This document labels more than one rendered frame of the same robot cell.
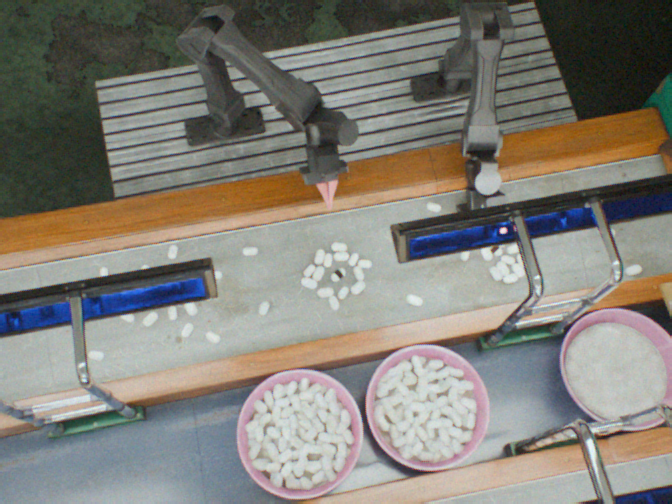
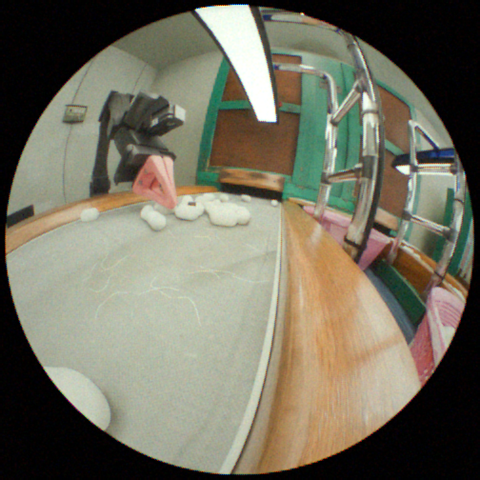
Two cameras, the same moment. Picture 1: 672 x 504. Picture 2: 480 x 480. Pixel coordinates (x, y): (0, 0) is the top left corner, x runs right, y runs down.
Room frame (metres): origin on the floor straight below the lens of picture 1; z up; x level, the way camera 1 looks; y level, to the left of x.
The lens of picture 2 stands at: (0.51, -0.24, 0.80)
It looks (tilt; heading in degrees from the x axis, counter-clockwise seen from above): 22 degrees down; 301
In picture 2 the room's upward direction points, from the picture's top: 9 degrees clockwise
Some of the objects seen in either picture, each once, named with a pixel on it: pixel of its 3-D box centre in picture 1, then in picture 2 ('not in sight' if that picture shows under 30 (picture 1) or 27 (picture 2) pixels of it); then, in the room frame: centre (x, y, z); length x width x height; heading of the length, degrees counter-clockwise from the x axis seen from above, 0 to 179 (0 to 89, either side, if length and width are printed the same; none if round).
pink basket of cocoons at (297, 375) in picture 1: (300, 434); not in sight; (0.20, 0.03, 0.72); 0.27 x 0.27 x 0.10
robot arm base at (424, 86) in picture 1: (451, 76); not in sight; (1.16, -0.24, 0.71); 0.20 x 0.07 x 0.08; 110
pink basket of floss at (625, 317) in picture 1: (614, 371); (342, 236); (0.43, -0.65, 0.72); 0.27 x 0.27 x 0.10
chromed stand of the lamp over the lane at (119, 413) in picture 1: (68, 368); not in sight; (0.26, 0.50, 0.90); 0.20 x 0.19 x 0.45; 108
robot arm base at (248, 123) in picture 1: (223, 120); not in sight; (0.95, 0.32, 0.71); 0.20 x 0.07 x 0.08; 110
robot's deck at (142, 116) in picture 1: (361, 195); not in sight; (0.82, -0.05, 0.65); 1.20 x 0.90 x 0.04; 110
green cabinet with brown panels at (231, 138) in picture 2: not in sight; (324, 127); (0.58, -1.21, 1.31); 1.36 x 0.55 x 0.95; 18
